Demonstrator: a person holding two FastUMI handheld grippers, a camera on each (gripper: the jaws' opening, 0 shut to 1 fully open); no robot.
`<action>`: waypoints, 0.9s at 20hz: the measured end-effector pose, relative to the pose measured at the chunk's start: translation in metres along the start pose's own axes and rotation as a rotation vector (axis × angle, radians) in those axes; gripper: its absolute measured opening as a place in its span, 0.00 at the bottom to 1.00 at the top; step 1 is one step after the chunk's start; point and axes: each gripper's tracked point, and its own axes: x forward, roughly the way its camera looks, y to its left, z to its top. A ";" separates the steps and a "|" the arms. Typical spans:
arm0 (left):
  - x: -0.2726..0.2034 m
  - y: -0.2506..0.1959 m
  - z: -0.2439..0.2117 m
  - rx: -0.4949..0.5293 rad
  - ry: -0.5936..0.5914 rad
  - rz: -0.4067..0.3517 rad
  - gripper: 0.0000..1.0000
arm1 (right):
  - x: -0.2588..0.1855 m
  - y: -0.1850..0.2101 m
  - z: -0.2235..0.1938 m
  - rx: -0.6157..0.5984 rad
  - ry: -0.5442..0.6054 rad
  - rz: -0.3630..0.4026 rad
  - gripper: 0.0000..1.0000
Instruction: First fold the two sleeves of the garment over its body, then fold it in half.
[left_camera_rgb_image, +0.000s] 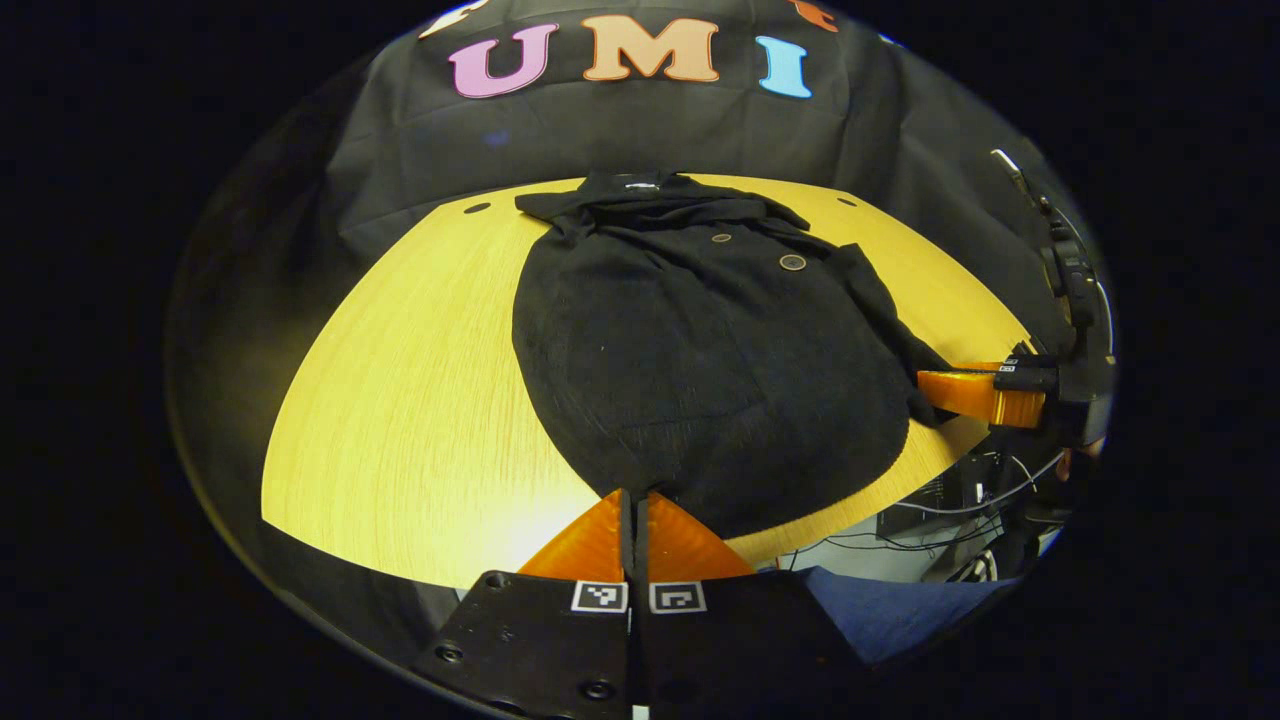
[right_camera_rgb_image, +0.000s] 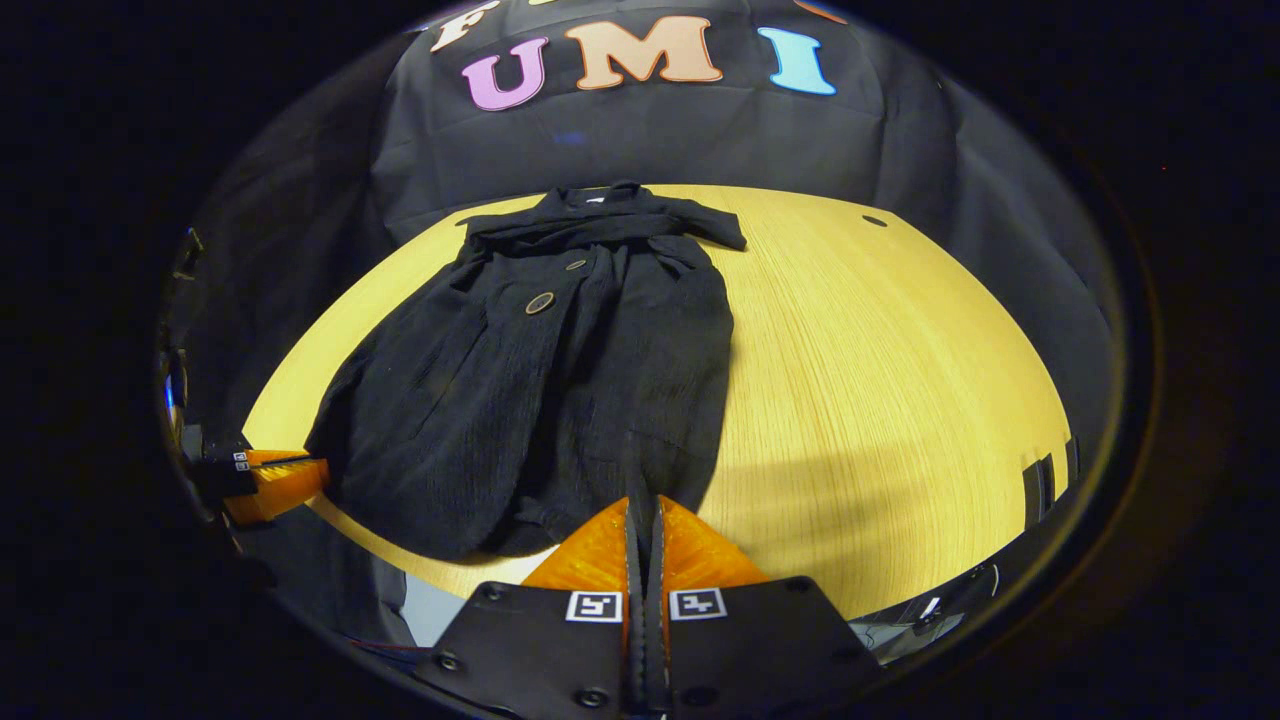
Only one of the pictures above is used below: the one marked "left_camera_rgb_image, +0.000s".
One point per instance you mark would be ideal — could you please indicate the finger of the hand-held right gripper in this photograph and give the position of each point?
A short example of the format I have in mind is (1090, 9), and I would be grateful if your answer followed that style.
(965, 393)

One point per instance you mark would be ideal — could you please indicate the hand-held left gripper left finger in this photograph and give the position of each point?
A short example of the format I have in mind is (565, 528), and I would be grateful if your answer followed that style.
(540, 640)

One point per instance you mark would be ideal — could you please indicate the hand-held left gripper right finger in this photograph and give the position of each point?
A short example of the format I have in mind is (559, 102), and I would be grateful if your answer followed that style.
(730, 640)

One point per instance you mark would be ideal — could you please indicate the black coat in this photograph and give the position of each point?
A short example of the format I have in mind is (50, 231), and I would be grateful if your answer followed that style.
(700, 380)

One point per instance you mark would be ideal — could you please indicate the person's blue trousers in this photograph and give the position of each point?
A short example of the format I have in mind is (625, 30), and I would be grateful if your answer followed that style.
(900, 615)

